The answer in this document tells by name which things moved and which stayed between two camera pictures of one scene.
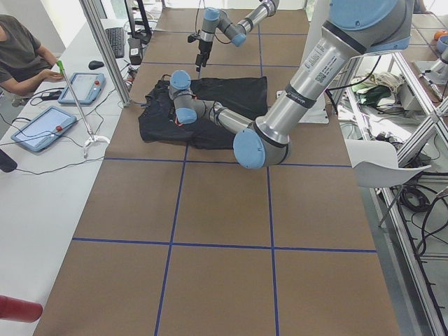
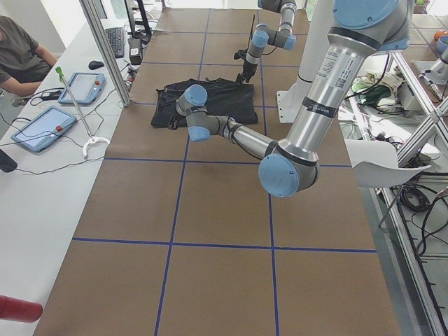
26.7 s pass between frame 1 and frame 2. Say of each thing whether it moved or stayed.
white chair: stayed
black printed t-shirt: moved
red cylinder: stayed
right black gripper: moved
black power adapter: stayed
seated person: stayed
